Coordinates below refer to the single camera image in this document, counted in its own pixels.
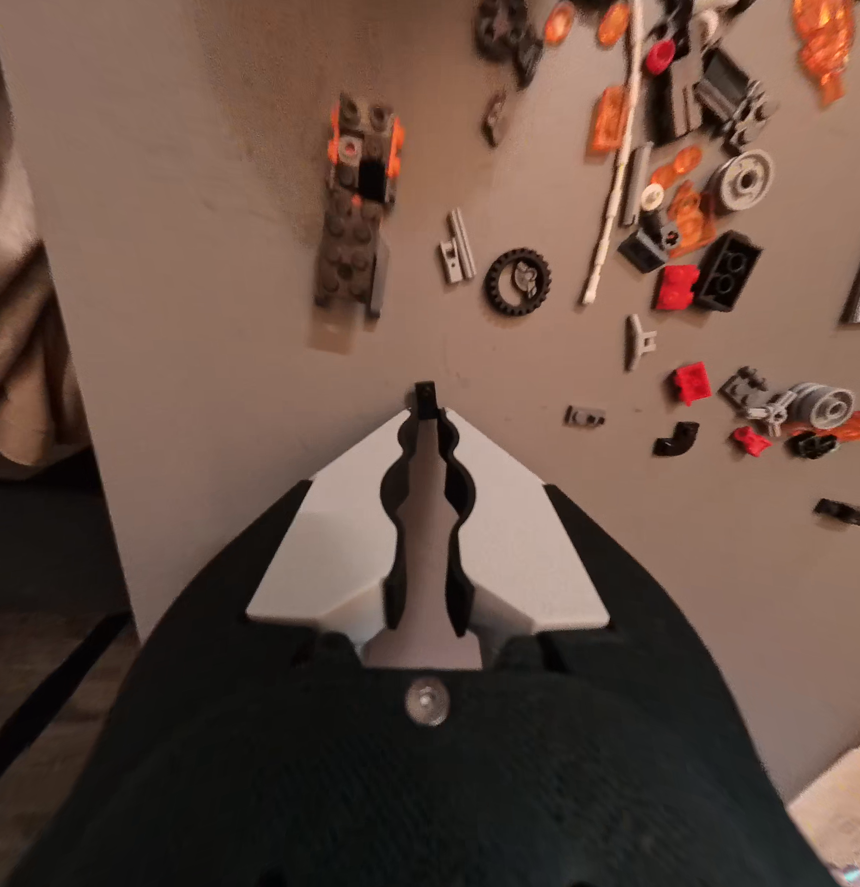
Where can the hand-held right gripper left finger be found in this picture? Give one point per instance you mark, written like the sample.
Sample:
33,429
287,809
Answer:
319,547

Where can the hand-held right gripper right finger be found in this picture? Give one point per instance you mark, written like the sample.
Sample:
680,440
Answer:
527,547

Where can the small black lego piece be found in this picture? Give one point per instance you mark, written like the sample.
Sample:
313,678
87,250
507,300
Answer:
425,400

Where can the dark grey orange lego chassis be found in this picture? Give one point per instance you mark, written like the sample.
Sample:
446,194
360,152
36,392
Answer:
357,208

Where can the small dark grey lego link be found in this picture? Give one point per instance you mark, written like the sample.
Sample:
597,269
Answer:
496,118

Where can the black lego elbow piece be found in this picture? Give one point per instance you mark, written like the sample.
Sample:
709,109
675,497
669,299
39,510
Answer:
676,438

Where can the small grey lego plate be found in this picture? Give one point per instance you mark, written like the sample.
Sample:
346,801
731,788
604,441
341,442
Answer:
584,416

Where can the red lego plate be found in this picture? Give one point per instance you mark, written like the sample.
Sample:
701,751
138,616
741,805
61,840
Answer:
693,382

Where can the grey t-shaped lego piece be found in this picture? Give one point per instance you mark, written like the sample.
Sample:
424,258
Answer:
636,339

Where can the small red lego clip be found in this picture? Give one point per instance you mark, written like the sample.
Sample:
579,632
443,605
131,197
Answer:
751,440

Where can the tiny grey lego piece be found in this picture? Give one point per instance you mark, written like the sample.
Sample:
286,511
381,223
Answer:
525,277

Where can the red lego brick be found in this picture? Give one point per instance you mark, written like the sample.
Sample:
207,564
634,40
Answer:
676,286

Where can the black lego connector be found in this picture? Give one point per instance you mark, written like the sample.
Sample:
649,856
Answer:
814,443

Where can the grey lego clip bar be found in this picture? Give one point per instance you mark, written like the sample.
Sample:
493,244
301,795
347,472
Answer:
458,248

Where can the black lego bar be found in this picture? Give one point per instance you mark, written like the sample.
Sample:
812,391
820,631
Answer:
846,513

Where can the grey lego wheel hub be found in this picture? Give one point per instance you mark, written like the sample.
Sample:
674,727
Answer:
825,405
745,180

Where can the black square lego brick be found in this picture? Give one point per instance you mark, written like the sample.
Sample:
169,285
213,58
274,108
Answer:
728,270

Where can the orange transparent lego shard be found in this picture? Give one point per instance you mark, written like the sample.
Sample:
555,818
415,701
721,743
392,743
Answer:
858,426

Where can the white round lego stud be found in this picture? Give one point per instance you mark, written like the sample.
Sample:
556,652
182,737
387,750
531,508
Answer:
654,196

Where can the grey lego tube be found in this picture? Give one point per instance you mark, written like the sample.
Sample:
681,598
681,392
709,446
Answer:
638,184

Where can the orange round lego plate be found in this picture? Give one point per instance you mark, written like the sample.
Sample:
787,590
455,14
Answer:
613,24
665,173
688,158
558,21

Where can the orange transparent rectangular lego plate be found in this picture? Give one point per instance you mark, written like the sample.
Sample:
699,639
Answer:
610,118

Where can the black long lego piece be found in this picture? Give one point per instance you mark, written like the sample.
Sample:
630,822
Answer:
669,107

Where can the grey studded lego plate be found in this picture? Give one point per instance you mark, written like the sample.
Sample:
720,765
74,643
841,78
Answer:
749,118

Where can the red round lego stud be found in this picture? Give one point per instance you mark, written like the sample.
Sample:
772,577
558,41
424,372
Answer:
658,55

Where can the black curved lego slope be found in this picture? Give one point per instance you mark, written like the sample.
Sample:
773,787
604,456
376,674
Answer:
724,77

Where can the white lego tube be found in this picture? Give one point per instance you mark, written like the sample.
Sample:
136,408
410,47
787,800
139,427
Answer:
710,19

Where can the orange transparent lego flame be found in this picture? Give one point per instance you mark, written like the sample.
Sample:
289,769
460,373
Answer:
825,41

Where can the small black rubber tyre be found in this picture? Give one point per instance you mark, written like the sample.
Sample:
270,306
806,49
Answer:
496,291

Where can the beige blanket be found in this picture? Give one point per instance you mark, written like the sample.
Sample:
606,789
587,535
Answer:
21,312

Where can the pale cardboard box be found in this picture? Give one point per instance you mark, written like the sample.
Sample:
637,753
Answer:
835,818

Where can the pile of black connector pieces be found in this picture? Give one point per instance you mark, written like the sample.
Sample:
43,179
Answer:
506,31

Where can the dark grey lego bracket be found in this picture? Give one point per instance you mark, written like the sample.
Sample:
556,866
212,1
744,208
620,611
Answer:
645,248

